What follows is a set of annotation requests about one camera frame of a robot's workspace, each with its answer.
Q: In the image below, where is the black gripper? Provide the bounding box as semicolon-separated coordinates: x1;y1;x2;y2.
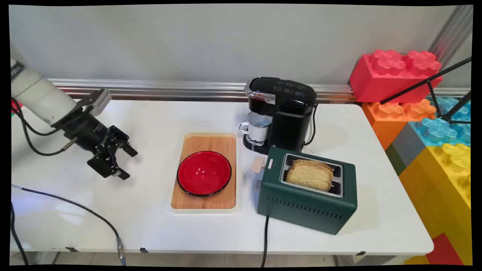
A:
52;111;138;180

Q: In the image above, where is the beige toaster lever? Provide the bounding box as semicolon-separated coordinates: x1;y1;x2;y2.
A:
250;156;266;174

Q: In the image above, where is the red bowl with black rim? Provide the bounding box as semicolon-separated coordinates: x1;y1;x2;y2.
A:
177;151;232;197

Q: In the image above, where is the wooden tray with white rim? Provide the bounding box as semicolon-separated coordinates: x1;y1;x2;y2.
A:
170;132;238;214

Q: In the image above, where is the white enamel mug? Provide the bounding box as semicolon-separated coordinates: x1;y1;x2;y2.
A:
239;111;272;142

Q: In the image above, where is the black coffee machine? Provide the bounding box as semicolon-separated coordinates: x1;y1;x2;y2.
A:
241;77;317;155

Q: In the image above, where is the dark green toaster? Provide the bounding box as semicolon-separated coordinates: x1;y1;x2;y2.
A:
257;146;358;236

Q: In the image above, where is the toasted bread slice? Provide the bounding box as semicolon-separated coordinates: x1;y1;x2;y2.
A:
285;159;334;192

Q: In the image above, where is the large orange toy brick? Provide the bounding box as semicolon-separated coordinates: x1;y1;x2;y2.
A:
361;99;437;151

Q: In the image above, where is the large red toy brick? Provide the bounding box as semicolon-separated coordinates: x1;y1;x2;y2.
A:
349;49;443;104

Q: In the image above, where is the dark green toy brick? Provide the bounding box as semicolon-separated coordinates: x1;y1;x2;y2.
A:
385;144;407;176

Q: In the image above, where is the black tripod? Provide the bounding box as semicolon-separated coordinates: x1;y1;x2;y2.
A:
380;56;473;125

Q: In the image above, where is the large yellow toy brick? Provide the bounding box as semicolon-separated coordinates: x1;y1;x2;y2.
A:
398;142;473;266

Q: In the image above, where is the light blue toy brick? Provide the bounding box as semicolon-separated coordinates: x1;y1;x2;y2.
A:
409;96;472;148

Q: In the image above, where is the small red toy brick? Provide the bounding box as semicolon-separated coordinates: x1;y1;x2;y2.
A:
426;233;464;266

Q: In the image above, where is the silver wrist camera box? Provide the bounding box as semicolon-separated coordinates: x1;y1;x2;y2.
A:
77;88;112;117

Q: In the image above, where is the black cable with metal connector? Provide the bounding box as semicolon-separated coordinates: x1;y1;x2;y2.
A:
11;184;127;266

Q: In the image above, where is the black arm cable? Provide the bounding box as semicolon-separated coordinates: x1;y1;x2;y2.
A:
11;99;79;157

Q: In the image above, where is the aluminium rail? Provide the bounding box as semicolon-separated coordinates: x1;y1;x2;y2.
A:
47;78;471;103

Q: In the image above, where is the plain black cable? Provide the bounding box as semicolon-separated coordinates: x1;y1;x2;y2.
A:
11;203;29;266

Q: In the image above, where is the black toaster power cable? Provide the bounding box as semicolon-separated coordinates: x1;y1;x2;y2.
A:
261;215;271;268

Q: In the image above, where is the coffee machine power cable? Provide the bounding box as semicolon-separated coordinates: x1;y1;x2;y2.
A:
304;104;319;146

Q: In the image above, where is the aluminium post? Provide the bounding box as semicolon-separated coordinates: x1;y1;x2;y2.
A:
427;6;473;70

